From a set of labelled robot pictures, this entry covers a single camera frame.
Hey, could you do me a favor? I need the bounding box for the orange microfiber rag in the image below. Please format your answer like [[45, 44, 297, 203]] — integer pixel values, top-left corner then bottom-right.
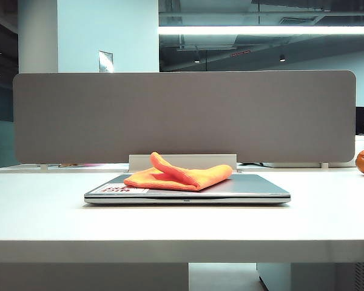
[[123, 152, 233, 192]]

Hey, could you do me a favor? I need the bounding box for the silver closed laptop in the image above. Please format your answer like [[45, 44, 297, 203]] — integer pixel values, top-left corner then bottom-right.
[[84, 173, 291, 205]]

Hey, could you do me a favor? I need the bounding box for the grey fabric desk divider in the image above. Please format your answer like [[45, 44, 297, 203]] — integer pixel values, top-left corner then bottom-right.
[[12, 70, 357, 165]]

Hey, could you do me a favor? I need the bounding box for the white red-lettered sticker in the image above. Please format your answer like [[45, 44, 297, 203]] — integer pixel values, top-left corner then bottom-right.
[[96, 185, 149, 195]]

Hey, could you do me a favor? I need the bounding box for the long ceiling light strip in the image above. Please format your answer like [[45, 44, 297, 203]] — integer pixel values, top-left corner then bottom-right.
[[158, 25, 364, 35]]

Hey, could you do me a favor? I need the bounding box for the white wall poster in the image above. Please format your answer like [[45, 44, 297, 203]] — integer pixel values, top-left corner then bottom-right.
[[98, 50, 114, 73]]

